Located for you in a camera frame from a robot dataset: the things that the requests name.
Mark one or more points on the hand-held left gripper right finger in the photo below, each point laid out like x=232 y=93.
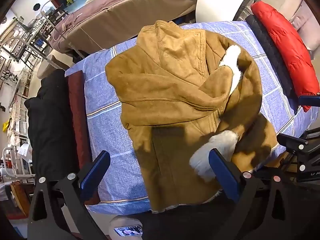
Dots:
x=223 y=177

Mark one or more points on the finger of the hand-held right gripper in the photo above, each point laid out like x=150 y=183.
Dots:
x=292 y=142
x=310 y=100

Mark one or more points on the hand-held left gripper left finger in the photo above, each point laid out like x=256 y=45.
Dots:
x=95 y=175

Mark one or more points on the brown suede fur-lined coat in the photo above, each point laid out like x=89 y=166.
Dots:
x=170 y=92

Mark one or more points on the black quilted jacket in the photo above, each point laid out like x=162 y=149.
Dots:
x=272 y=55

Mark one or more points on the maroon cloth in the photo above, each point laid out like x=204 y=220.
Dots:
x=77 y=117

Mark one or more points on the person's black clothing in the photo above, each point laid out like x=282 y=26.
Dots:
x=180 y=225

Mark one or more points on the white smartphone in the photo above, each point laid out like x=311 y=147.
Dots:
x=127 y=231

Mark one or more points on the blue checked bed sheet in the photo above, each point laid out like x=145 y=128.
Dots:
x=105 y=110

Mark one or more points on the black cloth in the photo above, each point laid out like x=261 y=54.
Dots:
x=50 y=125

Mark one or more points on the red down jacket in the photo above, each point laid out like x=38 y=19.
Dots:
x=282 y=37

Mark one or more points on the pink cushion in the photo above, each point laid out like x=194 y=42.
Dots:
x=307 y=22

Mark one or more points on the white curved machine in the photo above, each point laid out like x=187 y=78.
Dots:
x=220 y=2

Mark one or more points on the cluttered metal shelf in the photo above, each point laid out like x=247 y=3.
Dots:
x=22 y=55

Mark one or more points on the brown covered bed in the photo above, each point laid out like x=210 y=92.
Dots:
x=120 y=17

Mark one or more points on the white bed rail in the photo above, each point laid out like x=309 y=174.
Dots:
x=15 y=162

